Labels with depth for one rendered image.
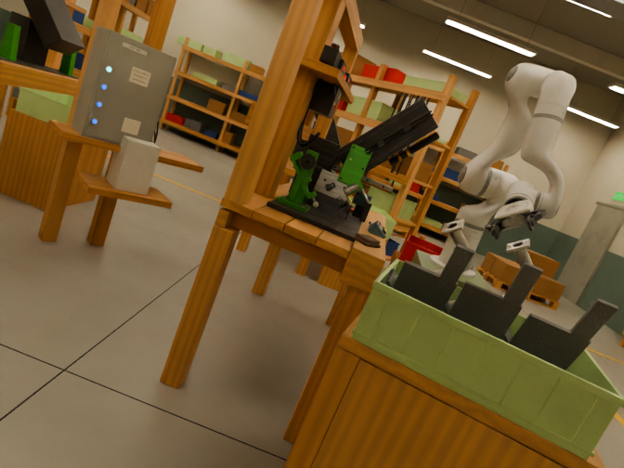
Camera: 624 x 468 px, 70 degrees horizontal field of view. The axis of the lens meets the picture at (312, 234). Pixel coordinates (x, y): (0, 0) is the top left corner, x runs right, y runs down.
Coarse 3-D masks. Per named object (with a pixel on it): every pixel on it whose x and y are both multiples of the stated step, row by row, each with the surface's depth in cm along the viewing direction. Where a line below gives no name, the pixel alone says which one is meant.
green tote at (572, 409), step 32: (384, 288) 114; (384, 320) 116; (416, 320) 113; (448, 320) 110; (384, 352) 116; (416, 352) 114; (448, 352) 111; (480, 352) 109; (512, 352) 106; (448, 384) 112; (480, 384) 109; (512, 384) 107; (544, 384) 105; (576, 384) 102; (608, 384) 108; (512, 416) 108; (544, 416) 105; (576, 416) 103; (608, 416) 101; (576, 448) 104
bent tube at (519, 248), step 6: (522, 240) 113; (528, 240) 112; (510, 246) 114; (516, 246) 114; (522, 246) 111; (528, 246) 110; (510, 252) 112; (516, 252) 112; (522, 252) 112; (516, 258) 114; (522, 258) 112; (528, 258) 112; (522, 264) 113; (498, 294) 121; (450, 306) 126
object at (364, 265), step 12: (372, 216) 286; (384, 216) 311; (360, 228) 223; (384, 240) 216; (360, 252) 174; (372, 252) 180; (384, 252) 190; (348, 264) 176; (360, 264) 175; (372, 264) 174; (348, 276) 177; (360, 276) 176; (372, 276) 175; (360, 288) 177; (372, 288) 176
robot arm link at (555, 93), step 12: (552, 72) 142; (564, 72) 139; (552, 84) 138; (564, 84) 137; (576, 84) 152; (540, 96) 141; (552, 96) 138; (564, 96) 137; (540, 108) 140; (552, 108) 137; (564, 108) 138
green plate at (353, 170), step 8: (352, 144) 234; (352, 152) 233; (360, 152) 233; (352, 160) 233; (360, 160) 233; (368, 160) 232; (344, 168) 233; (352, 168) 232; (360, 168) 232; (344, 176) 232; (352, 176) 232; (360, 176) 232
